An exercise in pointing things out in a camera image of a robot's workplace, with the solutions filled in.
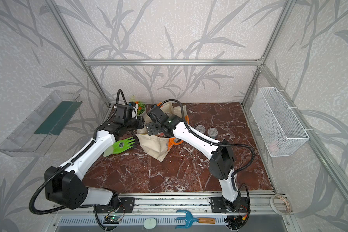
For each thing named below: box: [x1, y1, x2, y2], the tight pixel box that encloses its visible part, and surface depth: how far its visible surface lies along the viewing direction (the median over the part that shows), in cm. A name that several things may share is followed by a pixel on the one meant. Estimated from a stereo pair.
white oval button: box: [143, 217, 157, 230], surface depth 69 cm
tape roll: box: [269, 194, 292, 216], surface depth 75 cm
